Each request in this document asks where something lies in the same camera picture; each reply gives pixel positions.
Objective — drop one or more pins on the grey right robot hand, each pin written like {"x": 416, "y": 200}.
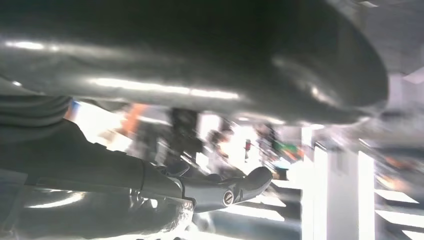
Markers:
{"x": 198, "y": 66}

